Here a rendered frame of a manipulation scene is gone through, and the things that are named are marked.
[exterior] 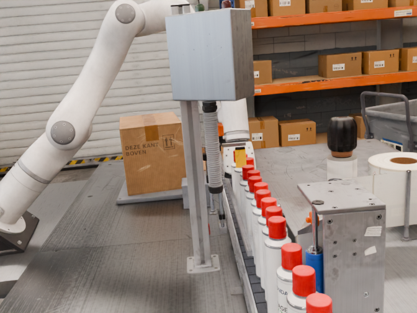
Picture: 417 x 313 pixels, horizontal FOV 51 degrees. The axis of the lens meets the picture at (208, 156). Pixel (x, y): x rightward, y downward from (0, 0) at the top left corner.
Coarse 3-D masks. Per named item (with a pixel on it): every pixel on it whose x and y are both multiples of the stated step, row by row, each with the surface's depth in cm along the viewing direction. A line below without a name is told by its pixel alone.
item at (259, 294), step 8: (224, 184) 168; (232, 208) 144; (232, 216) 138; (240, 240) 120; (248, 256) 111; (248, 264) 108; (248, 272) 104; (256, 280) 100; (256, 288) 97; (256, 296) 94; (264, 296) 94; (256, 304) 91; (264, 304) 91; (264, 312) 88
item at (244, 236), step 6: (222, 162) 168; (222, 168) 160; (228, 180) 146; (228, 186) 140; (228, 192) 139; (234, 198) 129; (234, 204) 124; (234, 210) 122; (240, 216) 116; (240, 222) 112; (240, 228) 109; (246, 234) 105; (246, 240) 102; (246, 246) 99; (246, 252) 98; (252, 252) 97
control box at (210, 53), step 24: (168, 24) 98; (192, 24) 94; (216, 24) 91; (240, 24) 93; (168, 48) 99; (192, 48) 96; (216, 48) 93; (240, 48) 93; (192, 72) 97; (216, 72) 94; (240, 72) 94; (192, 96) 99; (216, 96) 96; (240, 96) 95
